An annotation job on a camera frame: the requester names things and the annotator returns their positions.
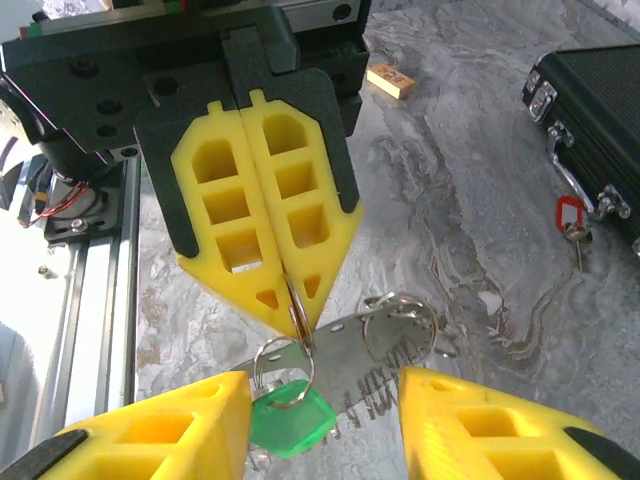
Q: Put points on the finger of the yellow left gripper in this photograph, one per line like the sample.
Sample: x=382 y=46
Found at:
x=320 y=240
x=200 y=210

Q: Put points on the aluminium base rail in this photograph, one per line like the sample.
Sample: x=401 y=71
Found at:
x=107 y=310

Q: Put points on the green plastic key tag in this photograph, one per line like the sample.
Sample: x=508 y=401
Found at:
x=295 y=425

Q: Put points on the small wooden block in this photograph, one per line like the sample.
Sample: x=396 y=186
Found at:
x=390 y=80

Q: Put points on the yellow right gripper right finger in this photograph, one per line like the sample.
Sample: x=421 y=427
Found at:
x=450 y=440

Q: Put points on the small silver key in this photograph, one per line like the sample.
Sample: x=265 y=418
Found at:
x=579 y=250

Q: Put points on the red plastic key tag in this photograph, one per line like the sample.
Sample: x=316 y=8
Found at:
x=560 y=215

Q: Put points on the black ribbed metal case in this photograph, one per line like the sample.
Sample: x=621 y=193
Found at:
x=600 y=125

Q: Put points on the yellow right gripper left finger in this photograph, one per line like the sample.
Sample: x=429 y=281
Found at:
x=150 y=450

